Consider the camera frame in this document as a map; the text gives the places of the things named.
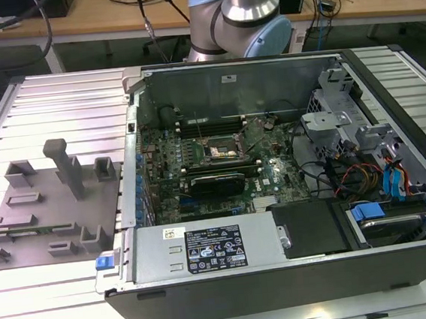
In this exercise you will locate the thin metal locking lever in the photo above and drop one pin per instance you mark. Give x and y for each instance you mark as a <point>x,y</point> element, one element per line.
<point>198,127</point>

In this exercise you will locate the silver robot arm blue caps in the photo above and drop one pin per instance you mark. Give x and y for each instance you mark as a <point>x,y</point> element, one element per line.
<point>247,9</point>

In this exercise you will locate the CPU socket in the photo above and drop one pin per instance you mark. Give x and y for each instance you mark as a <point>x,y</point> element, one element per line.
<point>221,151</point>

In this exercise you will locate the grey parts rack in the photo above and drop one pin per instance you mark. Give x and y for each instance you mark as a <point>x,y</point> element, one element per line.
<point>51,205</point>

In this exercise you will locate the large black device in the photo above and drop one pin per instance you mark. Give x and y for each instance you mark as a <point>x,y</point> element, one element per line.
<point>13,7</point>

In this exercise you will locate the green RAM stick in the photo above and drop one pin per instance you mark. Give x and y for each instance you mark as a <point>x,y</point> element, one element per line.
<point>27,232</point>

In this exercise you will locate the long wooden desk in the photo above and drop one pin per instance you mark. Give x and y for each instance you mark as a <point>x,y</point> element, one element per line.
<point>71,24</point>

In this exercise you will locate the blue case latch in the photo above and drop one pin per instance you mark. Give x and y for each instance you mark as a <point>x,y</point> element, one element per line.
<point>104,262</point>

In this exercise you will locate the green motherboard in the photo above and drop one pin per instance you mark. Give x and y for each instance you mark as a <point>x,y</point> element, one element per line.
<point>162,179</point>

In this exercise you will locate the silver power supply unit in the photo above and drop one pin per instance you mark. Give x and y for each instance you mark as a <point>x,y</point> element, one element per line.
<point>154,255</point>

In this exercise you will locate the black graphics card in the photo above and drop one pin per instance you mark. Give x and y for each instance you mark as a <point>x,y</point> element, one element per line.
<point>219,183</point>

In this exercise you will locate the round coin battery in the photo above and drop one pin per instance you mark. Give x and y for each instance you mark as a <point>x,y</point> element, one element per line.
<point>268,124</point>

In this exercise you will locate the small silver heat sink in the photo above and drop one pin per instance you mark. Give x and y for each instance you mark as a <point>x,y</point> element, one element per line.
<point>264,203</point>

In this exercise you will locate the metal drive cage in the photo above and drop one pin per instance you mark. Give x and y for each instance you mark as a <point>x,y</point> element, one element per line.
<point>324,120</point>

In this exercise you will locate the black plastic shroud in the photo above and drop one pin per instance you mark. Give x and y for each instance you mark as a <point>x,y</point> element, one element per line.
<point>310,229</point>

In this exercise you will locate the open black PC case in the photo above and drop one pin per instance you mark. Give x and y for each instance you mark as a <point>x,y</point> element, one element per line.
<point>286,292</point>

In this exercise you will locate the black power adapter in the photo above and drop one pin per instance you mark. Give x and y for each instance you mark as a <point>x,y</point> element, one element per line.
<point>328,7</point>

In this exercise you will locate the hard disk in blue carrier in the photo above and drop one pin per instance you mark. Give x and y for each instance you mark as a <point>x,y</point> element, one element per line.
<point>389,225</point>

